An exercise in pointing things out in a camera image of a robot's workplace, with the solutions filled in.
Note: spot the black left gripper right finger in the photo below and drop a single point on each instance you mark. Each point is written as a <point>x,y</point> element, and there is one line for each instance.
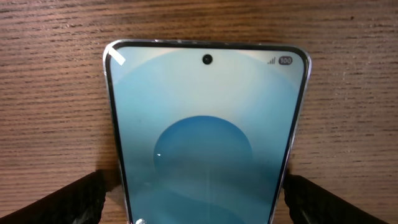
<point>309,203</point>

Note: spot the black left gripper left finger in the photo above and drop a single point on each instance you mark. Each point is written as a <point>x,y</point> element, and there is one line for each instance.
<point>80,202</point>

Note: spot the blue screen smartphone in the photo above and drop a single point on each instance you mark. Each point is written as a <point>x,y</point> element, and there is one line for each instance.
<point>203,130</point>

